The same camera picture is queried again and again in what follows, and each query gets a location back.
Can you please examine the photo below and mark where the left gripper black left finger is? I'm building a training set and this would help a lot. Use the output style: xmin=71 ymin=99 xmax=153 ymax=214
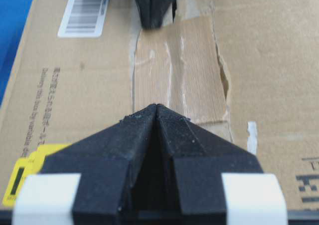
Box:
xmin=12 ymin=104 xmax=157 ymax=225

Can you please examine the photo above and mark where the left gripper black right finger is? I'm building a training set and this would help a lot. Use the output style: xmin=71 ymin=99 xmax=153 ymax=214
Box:
xmin=156 ymin=104 xmax=288 ymax=225

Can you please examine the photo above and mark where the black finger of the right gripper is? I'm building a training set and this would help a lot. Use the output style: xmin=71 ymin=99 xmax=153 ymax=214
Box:
xmin=150 ymin=0 xmax=175 ymax=28
xmin=135 ymin=0 xmax=151 ymax=29

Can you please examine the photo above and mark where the brown paper tape piece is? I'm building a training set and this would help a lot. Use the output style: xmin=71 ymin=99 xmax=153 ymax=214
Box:
xmin=133 ymin=16 xmax=228 ymax=124

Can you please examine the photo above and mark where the brown cardboard box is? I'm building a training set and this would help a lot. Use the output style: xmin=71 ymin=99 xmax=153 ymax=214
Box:
xmin=0 ymin=0 xmax=319 ymax=210

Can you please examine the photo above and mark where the white barcode label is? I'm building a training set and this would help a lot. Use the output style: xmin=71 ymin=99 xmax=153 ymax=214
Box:
xmin=57 ymin=0 xmax=109 ymax=38

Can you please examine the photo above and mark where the yellow sticker label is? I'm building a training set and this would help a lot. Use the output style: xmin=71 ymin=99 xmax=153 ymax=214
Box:
xmin=2 ymin=144 xmax=70 ymax=208

